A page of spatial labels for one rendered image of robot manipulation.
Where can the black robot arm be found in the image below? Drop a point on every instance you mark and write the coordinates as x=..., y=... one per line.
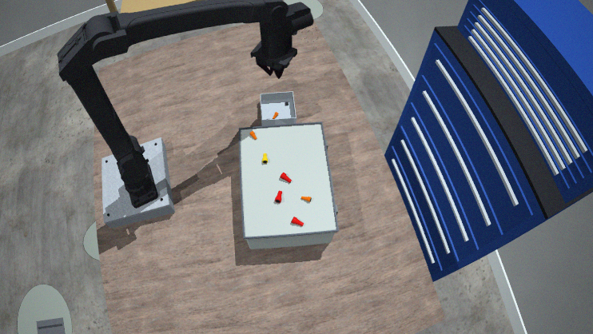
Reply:
x=97, y=37

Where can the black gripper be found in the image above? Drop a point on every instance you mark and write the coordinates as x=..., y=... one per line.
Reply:
x=273, y=56

